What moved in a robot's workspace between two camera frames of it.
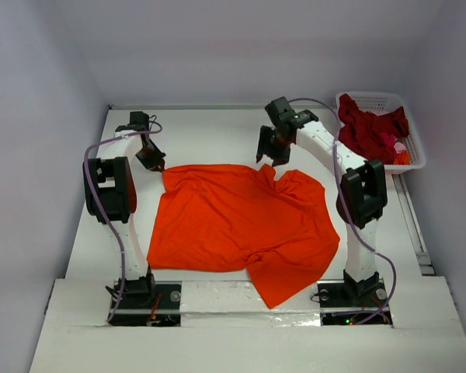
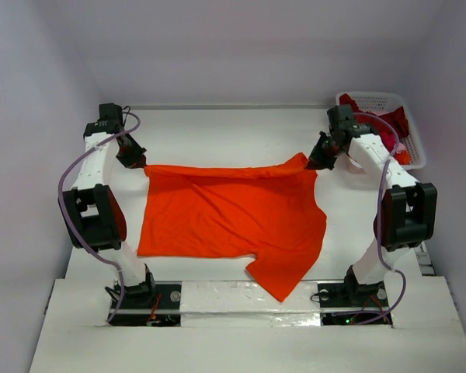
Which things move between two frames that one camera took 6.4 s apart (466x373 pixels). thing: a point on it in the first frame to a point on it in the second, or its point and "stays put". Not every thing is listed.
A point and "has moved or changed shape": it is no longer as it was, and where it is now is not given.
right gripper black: [274, 144] to [322, 154]
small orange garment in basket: [402, 158] stays put
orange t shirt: [208, 217] has moved or changed shape
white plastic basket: [380, 103] stays put
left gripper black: [156, 163] to [137, 159]
